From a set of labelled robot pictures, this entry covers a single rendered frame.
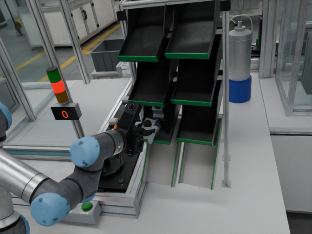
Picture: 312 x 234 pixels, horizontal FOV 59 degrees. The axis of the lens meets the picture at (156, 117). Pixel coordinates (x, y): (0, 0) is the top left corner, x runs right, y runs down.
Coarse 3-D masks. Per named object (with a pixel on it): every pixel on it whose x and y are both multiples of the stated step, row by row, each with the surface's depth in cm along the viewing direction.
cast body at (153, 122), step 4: (144, 120) 102; (148, 120) 100; (152, 120) 101; (156, 120) 105; (144, 124) 100; (148, 124) 99; (152, 124) 100; (156, 124) 101; (160, 128) 105; (156, 132) 103
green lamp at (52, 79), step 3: (57, 69) 118; (48, 72) 116; (51, 72) 116; (54, 72) 117; (57, 72) 118; (48, 75) 117; (51, 75) 117; (54, 75) 117; (57, 75) 118; (51, 78) 118; (54, 78) 118; (57, 78) 118; (60, 78) 120; (51, 81) 118; (54, 81) 118; (57, 81) 119
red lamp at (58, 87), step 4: (60, 80) 120; (52, 84) 119; (56, 84) 119; (60, 84) 120; (52, 88) 121; (56, 88) 120; (60, 88) 121; (64, 88) 123; (56, 92) 121; (60, 92) 122
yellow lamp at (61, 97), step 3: (54, 93) 123; (57, 93) 122; (60, 93) 122; (63, 93) 122; (66, 93) 125; (57, 96) 122; (60, 96) 122; (63, 96) 123; (66, 96) 124; (57, 99) 124; (60, 99) 123; (63, 99) 123; (66, 99) 125; (60, 102) 124; (63, 102) 124
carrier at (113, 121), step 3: (111, 120) 157; (114, 120) 157; (117, 120) 158; (111, 123) 156; (114, 123) 156; (117, 123) 157; (108, 126) 156; (111, 126) 156; (108, 129) 154; (111, 129) 153
